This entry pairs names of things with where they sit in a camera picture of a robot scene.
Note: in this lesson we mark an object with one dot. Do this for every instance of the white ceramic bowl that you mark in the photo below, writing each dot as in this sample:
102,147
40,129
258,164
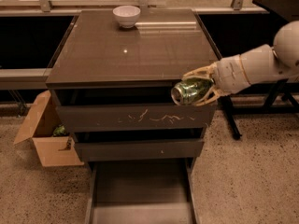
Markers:
126,16

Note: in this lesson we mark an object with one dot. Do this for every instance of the open cardboard box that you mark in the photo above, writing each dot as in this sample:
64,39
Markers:
39,126

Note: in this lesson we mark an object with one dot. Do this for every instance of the green bag in box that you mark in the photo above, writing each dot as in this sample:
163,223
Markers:
60,131

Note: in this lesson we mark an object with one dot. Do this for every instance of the green soda can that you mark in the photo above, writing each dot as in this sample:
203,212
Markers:
191,90

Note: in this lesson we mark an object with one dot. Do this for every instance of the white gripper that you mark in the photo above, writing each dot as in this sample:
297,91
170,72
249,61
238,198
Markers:
230,74

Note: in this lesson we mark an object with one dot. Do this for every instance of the grey top drawer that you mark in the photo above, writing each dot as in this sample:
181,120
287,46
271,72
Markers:
124,109

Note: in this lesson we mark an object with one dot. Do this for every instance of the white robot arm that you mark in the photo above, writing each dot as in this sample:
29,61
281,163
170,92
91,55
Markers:
273,63

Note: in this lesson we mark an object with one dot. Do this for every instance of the grey middle drawer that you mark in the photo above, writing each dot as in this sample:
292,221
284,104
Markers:
139,144

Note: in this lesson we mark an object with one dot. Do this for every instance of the grey drawer cabinet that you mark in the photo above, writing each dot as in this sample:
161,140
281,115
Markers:
98,53

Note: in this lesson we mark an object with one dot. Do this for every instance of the grey drawer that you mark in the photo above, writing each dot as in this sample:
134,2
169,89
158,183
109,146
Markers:
139,144
124,109
141,192

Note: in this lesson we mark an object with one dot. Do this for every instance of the grey bottom drawer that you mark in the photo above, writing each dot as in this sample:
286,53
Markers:
141,192

